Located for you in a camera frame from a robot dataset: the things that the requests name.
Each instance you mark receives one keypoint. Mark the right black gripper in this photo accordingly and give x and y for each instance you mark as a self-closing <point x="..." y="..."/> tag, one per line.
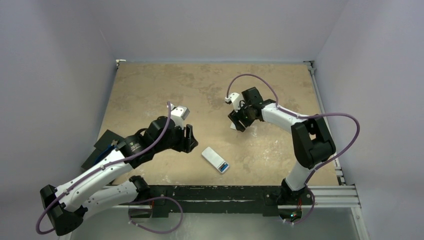
<point x="243" y="115"/>

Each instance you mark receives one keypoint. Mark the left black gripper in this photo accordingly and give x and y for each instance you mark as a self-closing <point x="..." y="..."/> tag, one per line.
<point x="187" y="140"/>

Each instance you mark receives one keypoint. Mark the blue battery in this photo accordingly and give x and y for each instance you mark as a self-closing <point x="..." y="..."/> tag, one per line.
<point x="223" y="167"/>

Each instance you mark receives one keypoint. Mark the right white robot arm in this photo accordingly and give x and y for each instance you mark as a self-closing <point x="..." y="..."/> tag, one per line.
<point x="311" y="138"/>

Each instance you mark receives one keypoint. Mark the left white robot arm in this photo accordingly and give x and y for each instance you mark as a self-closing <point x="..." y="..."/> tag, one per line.
<point x="67" y="206"/>

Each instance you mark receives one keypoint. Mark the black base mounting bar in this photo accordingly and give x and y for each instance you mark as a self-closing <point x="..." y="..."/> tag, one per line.
<point x="267" y="200"/>

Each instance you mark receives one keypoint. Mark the black box with blue tool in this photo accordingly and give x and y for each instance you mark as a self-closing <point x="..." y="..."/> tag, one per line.
<point x="103" y="143"/>

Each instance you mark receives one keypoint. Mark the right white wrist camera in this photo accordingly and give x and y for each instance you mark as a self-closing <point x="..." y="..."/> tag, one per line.
<point x="234" y="99"/>

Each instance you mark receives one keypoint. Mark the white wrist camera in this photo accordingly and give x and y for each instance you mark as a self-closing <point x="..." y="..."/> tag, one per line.
<point x="179" y="114"/>
<point x="234" y="99"/>

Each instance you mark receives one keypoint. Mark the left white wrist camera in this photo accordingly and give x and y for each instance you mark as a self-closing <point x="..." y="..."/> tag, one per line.
<point x="179" y="114"/>

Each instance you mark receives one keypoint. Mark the aluminium frame rail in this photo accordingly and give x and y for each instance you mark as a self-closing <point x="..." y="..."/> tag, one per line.
<point x="342" y="196"/>

